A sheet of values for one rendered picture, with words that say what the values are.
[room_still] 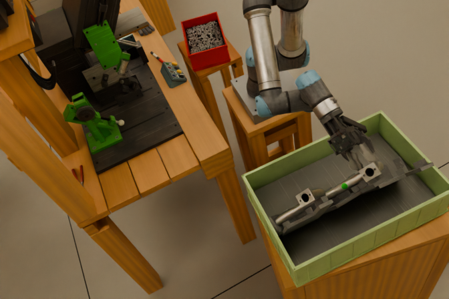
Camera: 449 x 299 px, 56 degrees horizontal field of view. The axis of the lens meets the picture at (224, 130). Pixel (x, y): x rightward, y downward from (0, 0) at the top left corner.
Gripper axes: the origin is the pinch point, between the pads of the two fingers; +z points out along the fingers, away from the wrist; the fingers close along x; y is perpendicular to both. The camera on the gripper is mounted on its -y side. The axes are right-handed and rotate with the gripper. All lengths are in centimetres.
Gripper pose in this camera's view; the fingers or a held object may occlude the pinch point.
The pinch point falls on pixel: (371, 169)
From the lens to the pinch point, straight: 134.1
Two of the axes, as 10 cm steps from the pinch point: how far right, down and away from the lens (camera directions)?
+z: 5.0, 8.4, -2.3
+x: 6.2, -5.3, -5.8
